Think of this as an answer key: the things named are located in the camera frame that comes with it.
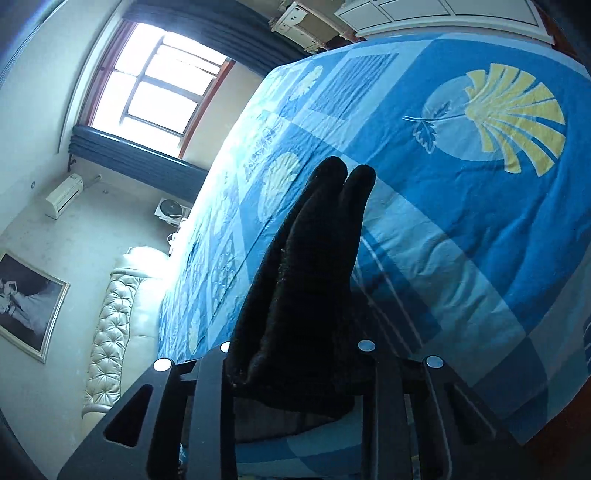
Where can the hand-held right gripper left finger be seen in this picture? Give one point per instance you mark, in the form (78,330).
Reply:
(212,397)

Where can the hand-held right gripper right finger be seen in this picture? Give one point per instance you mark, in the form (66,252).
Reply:
(388,397)

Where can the framed picture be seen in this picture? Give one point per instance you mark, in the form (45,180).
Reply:
(27,304)

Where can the blue printed bedsheet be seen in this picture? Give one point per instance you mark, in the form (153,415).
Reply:
(461,221)

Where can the white air conditioner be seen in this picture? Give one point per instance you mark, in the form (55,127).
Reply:
(62,196)

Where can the white fan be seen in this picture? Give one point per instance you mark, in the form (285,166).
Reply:
(171,210)

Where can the cream tufted headboard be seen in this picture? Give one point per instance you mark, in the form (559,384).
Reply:
(115,332)

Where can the white wardrobe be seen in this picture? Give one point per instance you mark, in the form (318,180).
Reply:
(438,16)

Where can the cream dressing table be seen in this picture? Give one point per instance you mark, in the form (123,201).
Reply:
(300,21)

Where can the blue curtain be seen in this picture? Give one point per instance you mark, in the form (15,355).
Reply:
(138,154)
(221,32)

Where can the black pants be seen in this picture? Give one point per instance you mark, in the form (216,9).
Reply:
(304,286)

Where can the window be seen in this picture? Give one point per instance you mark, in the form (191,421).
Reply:
(157,83)

